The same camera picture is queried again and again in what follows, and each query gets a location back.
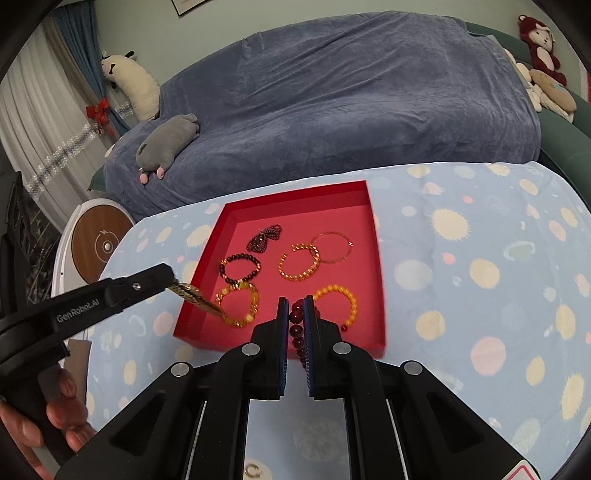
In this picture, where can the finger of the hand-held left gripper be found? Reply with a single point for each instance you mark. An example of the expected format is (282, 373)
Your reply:
(147, 281)

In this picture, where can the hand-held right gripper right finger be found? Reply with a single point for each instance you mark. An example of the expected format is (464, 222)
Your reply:
(308, 350)

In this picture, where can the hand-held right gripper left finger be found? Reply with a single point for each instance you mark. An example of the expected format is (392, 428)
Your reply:
(282, 350)

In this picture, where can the gold wrist watch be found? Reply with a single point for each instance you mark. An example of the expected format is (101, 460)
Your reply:
(194, 295)

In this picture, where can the gold braided cuff bangle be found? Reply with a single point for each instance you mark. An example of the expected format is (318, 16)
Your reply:
(304, 248)

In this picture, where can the thin rose gold bangle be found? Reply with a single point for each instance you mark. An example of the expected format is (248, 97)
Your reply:
(350, 243)

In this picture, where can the red cardboard box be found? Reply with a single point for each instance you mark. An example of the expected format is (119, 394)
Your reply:
(300, 221)

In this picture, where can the person's left hand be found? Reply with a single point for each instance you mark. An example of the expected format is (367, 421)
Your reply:
(60, 410)

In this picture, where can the round white wooden-top device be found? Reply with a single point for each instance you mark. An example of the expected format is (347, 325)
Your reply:
(92, 240)

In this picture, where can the grey plush mouse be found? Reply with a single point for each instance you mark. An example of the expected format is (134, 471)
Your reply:
(166, 138)

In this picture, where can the silver tinsel garland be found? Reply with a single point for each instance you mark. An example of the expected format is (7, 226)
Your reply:
(60, 152)

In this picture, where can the blue spotted bedsheet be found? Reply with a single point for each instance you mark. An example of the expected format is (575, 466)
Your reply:
(461, 277)

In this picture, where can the red ribbon bow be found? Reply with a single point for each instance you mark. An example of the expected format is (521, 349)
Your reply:
(98, 113)

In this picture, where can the white plush cow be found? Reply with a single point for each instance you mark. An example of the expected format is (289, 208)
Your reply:
(138, 87)

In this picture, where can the white curtain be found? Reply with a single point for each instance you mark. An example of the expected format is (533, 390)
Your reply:
(37, 115)

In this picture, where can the blue-grey blanket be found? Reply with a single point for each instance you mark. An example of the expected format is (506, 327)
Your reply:
(346, 115)

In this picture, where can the blue curtain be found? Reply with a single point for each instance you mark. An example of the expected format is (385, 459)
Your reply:
(78, 41)

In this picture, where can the green sofa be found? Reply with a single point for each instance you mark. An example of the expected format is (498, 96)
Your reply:
(568, 147)

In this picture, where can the white plush toy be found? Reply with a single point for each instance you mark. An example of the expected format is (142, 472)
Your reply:
(524, 71)

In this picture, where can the cookie-shaped plush pillow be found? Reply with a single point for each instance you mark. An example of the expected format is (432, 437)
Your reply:
(554, 90)

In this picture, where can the red monkey plush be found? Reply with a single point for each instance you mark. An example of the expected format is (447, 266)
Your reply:
(540, 50)

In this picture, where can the wall picture frame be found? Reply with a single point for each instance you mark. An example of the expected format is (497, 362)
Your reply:
(189, 5)

